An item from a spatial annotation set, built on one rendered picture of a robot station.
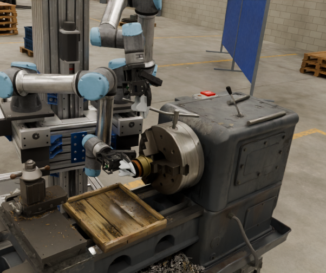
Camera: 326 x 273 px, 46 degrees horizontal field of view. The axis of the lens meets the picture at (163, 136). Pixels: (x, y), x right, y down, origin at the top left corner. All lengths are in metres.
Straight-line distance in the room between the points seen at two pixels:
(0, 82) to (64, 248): 0.82
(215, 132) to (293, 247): 1.74
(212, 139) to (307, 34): 11.36
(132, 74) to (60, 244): 0.66
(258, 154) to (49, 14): 1.25
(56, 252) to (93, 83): 0.69
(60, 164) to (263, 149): 1.06
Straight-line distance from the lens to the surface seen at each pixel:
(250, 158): 1.83
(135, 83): 1.47
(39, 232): 1.46
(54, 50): 2.15
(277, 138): 1.96
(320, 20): 12.70
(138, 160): 1.62
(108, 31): 1.61
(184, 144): 1.61
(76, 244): 1.40
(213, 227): 1.87
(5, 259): 1.58
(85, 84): 1.64
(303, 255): 3.18
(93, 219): 1.65
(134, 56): 1.48
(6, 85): 1.82
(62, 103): 2.15
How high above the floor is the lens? 1.85
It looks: 23 degrees down
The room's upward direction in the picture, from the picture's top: 5 degrees clockwise
